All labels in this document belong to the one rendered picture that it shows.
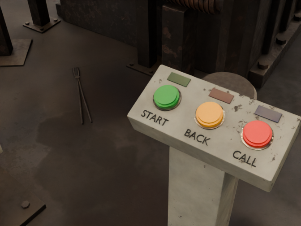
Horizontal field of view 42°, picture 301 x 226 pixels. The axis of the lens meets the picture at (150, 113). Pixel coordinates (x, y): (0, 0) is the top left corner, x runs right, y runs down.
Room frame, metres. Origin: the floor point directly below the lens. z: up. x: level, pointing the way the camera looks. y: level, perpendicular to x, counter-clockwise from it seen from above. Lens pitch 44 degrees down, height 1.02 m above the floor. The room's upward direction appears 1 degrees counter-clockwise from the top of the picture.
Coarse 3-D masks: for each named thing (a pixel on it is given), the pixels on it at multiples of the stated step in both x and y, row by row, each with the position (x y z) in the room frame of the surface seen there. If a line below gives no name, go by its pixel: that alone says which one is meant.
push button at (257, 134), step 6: (246, 126) 0.39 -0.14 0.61; (252, 126) 0.39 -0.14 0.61; (258, 126) 0.39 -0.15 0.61; (264, 126) 0.39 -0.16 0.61; (246, 132) 0.38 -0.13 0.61; (252, 132) 0.38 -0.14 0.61; (258, 132) 0.38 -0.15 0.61; (264, 132) 0.38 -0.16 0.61; (270, 132) 0.38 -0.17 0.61; (246, 138) 0.38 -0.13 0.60; (252, 138) 0.37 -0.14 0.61; (258, 138) 0.37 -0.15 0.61; (264, 138) 0.37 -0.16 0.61; (270, 138) 0.37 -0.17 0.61; (252, 144) 0.37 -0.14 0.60; (258, 144) 0.37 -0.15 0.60; (264, 144) 0.36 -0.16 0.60
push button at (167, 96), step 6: (156, 90) 0.48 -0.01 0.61; (162, 90) 0.47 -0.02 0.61; (168, 90) 0.47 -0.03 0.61; (174, 90) 0.47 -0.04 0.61; (156, 96) 0.47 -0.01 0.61; (162, 96) 0.46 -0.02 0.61; (168, 96) 0.46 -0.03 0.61; (174, 96) 0.46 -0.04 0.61; (156, 102) 0.46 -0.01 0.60; (162, 102) 0.45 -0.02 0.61; (168, 102) 0.45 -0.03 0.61; (174, 102) 0.45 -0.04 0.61; (162, 108) 0.45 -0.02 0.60; (168, 108) 0.45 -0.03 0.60
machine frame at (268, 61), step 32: (64, 0) 1.72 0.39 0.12; (96, 0) 1.61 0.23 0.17; (128, 0) 1.51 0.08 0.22; (160, 0) 1.42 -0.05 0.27; (256, 0) 1.21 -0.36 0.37; (288, 0) 1.47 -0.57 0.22; (96, 32) 1.62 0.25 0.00; (128, 32) 1.52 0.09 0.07; (160, 32) 1.42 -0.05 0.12; (256, 32) 1.22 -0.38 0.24; (288, 32) 1.48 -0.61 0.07; (256, 64) 1.26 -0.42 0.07
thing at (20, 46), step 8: (0, 8) 1.50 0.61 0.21; (0, 16) 1.47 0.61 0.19; (0, 24) 1.45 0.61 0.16; (0, 32) 1.44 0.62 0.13; (8, 32) 1.50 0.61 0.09; (0, 40) 1.44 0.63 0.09; (8, 40) 1.47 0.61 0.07; (16, 40) 1.56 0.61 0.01; (24, 40) 1.56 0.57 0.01; (0, 48) 1.44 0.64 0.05; (8, 48) 1.45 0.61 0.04; (16, 48) 1.50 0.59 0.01; (24, 48) 1.50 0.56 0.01; (0, 56) 1.44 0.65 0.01; (8, 56) 1.44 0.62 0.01; (16, 56) 1.44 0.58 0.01; (24, 56) 1.43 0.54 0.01; (0, 64) 1.38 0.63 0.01; (8, 64) 1.38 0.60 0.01; (16, 64) 1.38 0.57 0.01
